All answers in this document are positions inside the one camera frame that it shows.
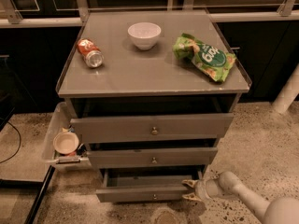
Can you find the grey drawer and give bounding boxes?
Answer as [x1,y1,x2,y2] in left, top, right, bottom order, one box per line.
[96,166,202,203]
[88,147,218,169]
[71,113,233,143]

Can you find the clear plastic storage bin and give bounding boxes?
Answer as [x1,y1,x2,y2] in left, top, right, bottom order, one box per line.
[42,102,91,172]

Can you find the orange soda can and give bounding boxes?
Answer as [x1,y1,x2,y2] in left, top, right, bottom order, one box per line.
[77,38,104,68]

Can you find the metal railing frame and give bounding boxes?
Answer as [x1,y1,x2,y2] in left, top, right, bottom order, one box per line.
[0,0,299,28]

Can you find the grey bottom drawer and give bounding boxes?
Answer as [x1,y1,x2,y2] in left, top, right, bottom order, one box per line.
[96,166,202,203]

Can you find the green snack bag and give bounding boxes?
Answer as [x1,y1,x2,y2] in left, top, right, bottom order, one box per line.
[173,34,236,83]

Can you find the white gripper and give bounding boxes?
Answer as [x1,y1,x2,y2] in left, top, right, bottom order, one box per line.
[182,179,224,202]

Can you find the black cable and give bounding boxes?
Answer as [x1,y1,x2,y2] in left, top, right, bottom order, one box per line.
[0,119,22,165]

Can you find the white ceramic bowl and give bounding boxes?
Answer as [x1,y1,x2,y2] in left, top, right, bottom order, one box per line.
[127,22,162,50]

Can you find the small beige bowl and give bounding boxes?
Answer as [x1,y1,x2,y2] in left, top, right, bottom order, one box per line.
[53,132,79,155]

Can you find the grey top drawer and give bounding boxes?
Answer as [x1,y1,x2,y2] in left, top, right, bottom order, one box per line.
[71,113,233,143]

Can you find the white pipe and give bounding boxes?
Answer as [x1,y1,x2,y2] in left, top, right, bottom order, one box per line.
[273,64,299,114]

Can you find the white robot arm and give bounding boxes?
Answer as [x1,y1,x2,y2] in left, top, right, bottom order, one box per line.
[182,171,299,224]

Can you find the grey middle drawer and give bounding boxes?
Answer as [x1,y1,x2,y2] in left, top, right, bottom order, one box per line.
[88,147,218,169]

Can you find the grey drawer cabinet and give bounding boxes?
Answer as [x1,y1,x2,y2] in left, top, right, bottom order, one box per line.
[55,10,252,185]

